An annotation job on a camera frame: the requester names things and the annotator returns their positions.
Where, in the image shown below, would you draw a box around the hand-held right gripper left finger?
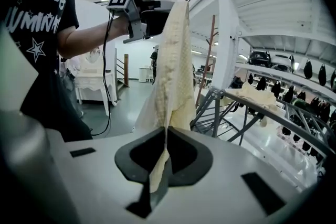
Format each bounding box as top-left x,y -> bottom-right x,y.
48,125 -> 169,224

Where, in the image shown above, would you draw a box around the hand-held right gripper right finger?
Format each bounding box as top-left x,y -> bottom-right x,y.
156,125 -> 298,224

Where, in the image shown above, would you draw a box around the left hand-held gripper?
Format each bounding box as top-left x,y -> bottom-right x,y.
106,0 -> 176,45

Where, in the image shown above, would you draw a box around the cream yellow shirt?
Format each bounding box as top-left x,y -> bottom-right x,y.
135,1 -> 197,194

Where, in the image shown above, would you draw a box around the grey metal drying rack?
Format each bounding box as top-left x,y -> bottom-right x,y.
190,86 -> 336,166

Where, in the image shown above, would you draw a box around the cream shorts clothes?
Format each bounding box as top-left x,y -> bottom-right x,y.
220,81 -> 286,129

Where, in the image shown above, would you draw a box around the person's left forearm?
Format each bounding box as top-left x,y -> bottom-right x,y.
57,18 -> 129,60

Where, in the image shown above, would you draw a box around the wooden ladder rack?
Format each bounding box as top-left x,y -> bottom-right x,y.
116,54 -> 131,88

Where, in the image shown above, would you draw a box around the person's black trousers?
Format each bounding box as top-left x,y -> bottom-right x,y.
20,68 -> 94,143

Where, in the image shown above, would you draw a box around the wooden coat stand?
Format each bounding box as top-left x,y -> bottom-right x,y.
196,14 -> 220,109

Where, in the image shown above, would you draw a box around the white cabinet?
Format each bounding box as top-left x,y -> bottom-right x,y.
138,67 -> 154,84

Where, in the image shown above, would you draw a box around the white metal shelving unit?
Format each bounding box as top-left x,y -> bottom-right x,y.
230,34 -> 336,164

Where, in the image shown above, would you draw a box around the black star print t-shirt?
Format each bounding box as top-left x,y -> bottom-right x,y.
4,0 -> 80,113

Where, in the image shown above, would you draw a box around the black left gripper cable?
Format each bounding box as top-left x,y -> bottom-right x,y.
90,12 -> 117,137

